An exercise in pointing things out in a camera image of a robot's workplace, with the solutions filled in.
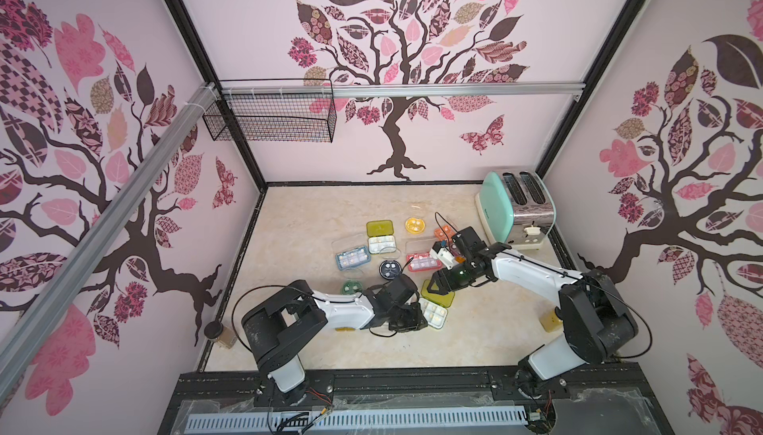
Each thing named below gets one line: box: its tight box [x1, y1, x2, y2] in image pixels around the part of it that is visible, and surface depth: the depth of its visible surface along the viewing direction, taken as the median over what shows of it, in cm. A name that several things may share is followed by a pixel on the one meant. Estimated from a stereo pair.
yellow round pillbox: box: [404, 217, 427, 235], surface depth 108 cm
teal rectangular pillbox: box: [335, 245, 372, 272], surface depth 100 cm
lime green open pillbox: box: [365, 219, 397, 255], surface depth 106 cm
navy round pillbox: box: [378, 259, 403, 281], surface depth 97 cm
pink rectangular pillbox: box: [406, 252, 444, 273], surface depth 98 cm
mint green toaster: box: [474, 170, 557, 251], surface depth 94 cm
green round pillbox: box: [341, 280, 364, 295], surface depth 93 cm
